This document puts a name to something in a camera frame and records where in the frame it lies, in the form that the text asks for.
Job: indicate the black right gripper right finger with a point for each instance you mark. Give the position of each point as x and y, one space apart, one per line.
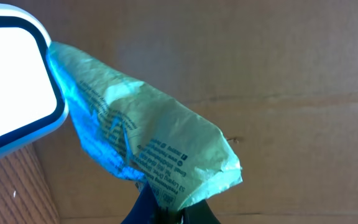
199 213

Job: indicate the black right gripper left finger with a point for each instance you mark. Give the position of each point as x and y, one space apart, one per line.
145 209

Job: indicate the teal snack packet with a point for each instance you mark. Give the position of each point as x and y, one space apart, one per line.
136 132

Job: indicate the white barcode scanner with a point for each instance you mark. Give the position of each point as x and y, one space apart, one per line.
32 104

